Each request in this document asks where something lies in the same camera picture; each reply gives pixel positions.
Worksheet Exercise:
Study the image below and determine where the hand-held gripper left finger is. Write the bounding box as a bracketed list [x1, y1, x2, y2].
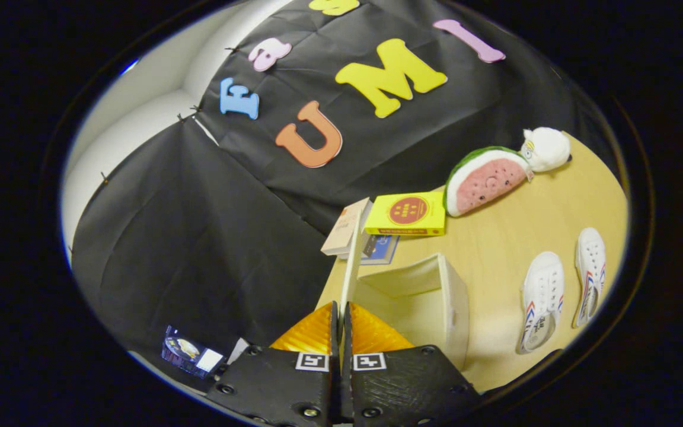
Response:
[205, 301, 343, 427]

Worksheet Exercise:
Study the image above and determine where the black backdrop cloth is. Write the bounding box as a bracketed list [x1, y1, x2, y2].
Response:
[69, 0, 615, 392]

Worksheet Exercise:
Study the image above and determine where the beige book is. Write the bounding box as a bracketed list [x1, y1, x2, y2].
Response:
[321, 199, 372, 257]

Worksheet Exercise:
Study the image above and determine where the blue book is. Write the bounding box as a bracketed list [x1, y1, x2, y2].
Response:
[365, 234, 400, 266]

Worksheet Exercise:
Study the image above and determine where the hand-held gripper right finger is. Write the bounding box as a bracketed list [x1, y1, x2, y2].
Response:
[341, 301, 483, 427]

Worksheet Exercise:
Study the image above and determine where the white plush toy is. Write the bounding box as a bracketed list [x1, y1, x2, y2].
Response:
[521, 127, 572, 174]

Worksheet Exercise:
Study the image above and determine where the cream fabric storage box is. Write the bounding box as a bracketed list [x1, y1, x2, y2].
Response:
[339, 199, 471, 372]

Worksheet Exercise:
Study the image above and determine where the watermelon slice plush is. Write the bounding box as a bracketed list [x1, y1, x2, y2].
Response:
[443, 146, 532, 217]

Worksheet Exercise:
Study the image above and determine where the yellow book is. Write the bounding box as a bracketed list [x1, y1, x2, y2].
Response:
[364, 191, 446, 237]

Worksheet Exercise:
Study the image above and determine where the white canvas shoe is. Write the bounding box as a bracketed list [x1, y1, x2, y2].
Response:
[573, 228, 607, 329]
[518, 251, 566, 355]

